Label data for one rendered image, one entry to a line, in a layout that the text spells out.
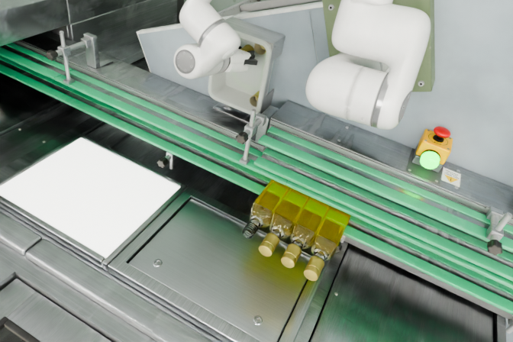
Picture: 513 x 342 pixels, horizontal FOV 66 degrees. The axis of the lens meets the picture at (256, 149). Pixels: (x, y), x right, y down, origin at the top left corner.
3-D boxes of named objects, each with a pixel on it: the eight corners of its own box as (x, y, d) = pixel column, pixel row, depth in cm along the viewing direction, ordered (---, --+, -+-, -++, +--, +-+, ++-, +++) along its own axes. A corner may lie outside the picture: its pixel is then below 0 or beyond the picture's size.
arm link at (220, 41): (202, 7, 78) (234, 42, 77) (227, 9, 87) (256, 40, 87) (163, 62, 85) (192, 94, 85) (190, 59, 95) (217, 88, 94)
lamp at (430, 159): (417, 160, 99) (415, 166, 96) (424, 146, 96) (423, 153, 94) (435, 168, 97) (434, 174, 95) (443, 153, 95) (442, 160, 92)
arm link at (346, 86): (335, 38, 78) (301, 64, 66) (402, 53, 73) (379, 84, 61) (327, 83, 83) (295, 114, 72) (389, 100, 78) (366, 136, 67)
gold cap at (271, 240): (265, 240, 95) (256, 253, 92) (267, 230, 93) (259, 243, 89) (278, 246, 94) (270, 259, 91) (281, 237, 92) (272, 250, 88)
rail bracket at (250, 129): (251, 146, 113) (230, 169, 104) (260, 96, 103) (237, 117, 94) (260, 150, 112) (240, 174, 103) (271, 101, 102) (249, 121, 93)
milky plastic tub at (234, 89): (221, 86, 124) (206, 97, 117) (229, 16, 110) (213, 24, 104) (270, 105, 119) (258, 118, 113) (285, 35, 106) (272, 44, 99)
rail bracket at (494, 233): (482, 211, 92) (481, 250, 82) (498, 188, 88) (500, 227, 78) (500, 218, 91) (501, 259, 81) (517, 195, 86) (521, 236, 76)
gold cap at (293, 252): (286, 250, 93) (279, 263, 90) (288, 240, 91) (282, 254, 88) (300, 257, 92) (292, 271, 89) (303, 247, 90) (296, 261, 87)
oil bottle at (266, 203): (279, 177, 115) (244, 224, 99) (282, 162, 112) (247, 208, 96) (296, 185, 113) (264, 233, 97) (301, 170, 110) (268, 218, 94)
